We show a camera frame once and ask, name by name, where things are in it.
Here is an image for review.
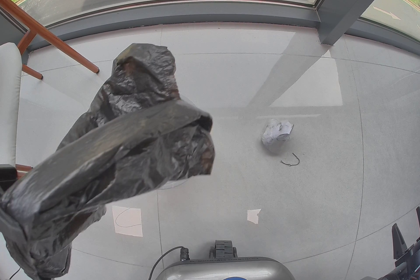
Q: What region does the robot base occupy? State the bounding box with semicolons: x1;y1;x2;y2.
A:
154;240;295;280

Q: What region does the black plastic bag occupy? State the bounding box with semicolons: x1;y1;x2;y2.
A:
0;43;216;280

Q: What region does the black bent wire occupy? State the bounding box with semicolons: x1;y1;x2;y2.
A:
280;153;301;168

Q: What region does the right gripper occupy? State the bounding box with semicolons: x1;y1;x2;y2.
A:
377;206;420;280

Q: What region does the wooden chair with white cushions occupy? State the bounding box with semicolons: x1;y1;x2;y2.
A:
0;0;100;174

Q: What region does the black cable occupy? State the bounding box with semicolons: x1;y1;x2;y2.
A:
149;246;185;280

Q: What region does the white paper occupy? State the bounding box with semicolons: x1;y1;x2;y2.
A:
261;119;294;154

